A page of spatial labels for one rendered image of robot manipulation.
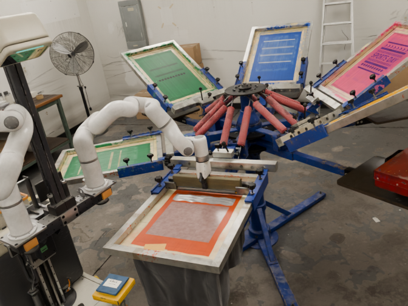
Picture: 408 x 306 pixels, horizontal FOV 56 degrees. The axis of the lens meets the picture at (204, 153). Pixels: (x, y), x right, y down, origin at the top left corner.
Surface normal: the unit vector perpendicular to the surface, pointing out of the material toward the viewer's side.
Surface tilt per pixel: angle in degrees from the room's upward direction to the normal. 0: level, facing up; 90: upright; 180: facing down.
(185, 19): 90
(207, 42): 90
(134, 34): 90
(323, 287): 0
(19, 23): 63
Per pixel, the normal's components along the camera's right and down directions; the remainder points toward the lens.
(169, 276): -0.37, 0.47
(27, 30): 0.67, -0.29
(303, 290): -0.14, -0.90
